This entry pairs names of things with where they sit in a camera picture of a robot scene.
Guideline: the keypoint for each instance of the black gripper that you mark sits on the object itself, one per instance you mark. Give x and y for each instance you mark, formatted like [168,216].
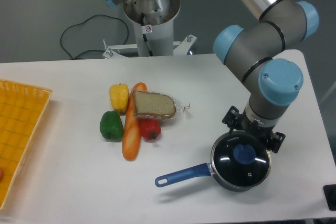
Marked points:
[236,121]

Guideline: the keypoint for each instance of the glass lid blue knob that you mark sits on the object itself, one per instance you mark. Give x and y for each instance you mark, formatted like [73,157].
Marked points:
[241,159]

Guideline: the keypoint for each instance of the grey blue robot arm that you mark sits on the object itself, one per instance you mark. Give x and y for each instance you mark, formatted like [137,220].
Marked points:
[250,55]

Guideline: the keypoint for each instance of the black device at table edge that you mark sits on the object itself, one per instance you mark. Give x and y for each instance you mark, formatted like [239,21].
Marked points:
[329,192]

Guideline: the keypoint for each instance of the red bell pepper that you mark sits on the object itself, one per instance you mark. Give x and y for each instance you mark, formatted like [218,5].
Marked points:
[150,129]

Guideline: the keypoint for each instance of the bagged bread slice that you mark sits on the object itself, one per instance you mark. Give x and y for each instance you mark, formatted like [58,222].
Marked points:
[158,106]

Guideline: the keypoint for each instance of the orange baguette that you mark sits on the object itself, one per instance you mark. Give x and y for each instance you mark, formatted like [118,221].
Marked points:
[132,137]

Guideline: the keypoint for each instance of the yellow bell pepper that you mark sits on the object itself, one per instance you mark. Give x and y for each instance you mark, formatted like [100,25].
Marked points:
[119,97]

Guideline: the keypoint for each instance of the green bell pepper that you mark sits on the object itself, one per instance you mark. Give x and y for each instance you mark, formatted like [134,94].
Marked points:
[111,127]

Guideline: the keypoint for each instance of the yellow plastic basket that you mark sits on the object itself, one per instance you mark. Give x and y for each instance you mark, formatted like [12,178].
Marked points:
[22,107]

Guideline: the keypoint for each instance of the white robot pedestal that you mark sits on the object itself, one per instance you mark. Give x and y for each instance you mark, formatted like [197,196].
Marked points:
[153,24]

